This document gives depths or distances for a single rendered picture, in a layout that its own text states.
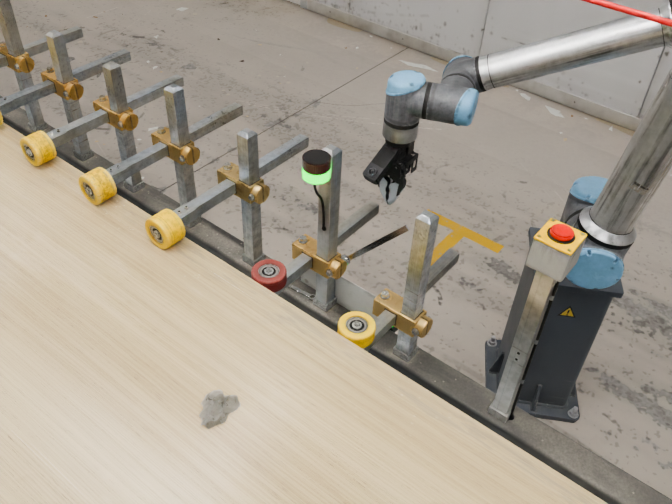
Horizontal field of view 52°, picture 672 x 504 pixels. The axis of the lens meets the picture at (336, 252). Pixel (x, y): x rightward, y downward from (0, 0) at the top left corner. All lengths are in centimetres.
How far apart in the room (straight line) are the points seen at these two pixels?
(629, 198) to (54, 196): 141
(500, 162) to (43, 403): 274
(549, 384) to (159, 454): 151
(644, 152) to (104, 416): 128
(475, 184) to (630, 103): 110
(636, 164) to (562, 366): 87
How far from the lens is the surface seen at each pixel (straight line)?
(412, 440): 129
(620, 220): 182
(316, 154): 143
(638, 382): 277
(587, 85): 419
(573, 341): 229
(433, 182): 341
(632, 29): 175
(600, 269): 188
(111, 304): 154
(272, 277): 154
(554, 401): 253
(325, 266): 163
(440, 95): 169
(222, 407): 131
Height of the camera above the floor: 198
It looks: 42 degrees down
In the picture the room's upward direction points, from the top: 3 degrees clockwise
